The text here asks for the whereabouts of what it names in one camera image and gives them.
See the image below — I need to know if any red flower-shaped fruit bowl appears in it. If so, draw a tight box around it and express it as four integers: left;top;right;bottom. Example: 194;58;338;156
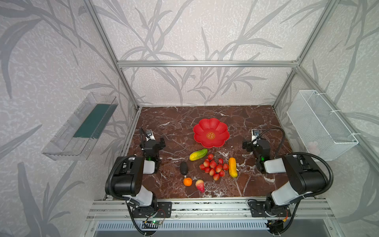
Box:
193;118;230;149

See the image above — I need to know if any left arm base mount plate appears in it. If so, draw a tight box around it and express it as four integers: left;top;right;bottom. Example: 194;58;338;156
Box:
132;201;172;218

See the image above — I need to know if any dark fake avocado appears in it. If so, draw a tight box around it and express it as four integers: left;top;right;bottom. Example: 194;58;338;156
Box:
180;162;189;176

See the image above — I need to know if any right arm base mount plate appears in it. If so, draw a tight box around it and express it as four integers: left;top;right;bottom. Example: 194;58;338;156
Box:
247;199;292;219

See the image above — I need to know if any green-yellow fake cucumber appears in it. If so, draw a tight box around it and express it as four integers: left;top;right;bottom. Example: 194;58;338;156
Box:
189;148;208;162

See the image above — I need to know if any green circuit board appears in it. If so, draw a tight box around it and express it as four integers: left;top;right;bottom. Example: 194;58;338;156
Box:
144;220;164;228

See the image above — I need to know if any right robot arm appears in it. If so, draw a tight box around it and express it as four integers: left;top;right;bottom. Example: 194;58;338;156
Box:
242;139;334;212

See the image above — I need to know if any clear plastic wall tray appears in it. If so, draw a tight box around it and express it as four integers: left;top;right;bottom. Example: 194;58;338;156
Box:
42;92;118;161

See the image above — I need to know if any pink-yellow fake fruit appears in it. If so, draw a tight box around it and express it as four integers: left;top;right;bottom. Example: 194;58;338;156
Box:
195;180;205;193

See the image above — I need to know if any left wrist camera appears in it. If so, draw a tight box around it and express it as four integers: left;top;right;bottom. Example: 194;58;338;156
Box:
146;129;156;141

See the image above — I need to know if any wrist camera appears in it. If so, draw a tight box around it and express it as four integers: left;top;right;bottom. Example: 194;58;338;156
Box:
146;129;156;141
251;129;261;142

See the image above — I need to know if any aluminium frame crossbar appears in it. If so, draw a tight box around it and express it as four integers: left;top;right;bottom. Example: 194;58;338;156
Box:
117;61;298;68

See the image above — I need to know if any pink object in basket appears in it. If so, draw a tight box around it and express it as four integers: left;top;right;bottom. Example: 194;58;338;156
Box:
307;141;321;156

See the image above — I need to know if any small fake orange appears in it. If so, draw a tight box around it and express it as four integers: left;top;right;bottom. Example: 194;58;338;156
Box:
183;178;192;187

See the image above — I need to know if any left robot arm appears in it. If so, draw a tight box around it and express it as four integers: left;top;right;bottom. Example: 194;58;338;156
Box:
105;138;165;212

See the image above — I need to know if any aluminium front rail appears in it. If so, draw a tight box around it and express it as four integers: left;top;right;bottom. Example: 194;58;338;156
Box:
86;197;335;221

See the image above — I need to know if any white wire mesh basket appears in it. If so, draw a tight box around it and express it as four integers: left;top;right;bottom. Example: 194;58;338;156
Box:
287;90;359;161

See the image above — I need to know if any yellow-orange fake gourd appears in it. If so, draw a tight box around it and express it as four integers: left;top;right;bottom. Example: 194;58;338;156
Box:
229;158;238;178

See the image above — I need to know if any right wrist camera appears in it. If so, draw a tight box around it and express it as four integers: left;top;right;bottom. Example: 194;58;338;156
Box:
251;129;261;142

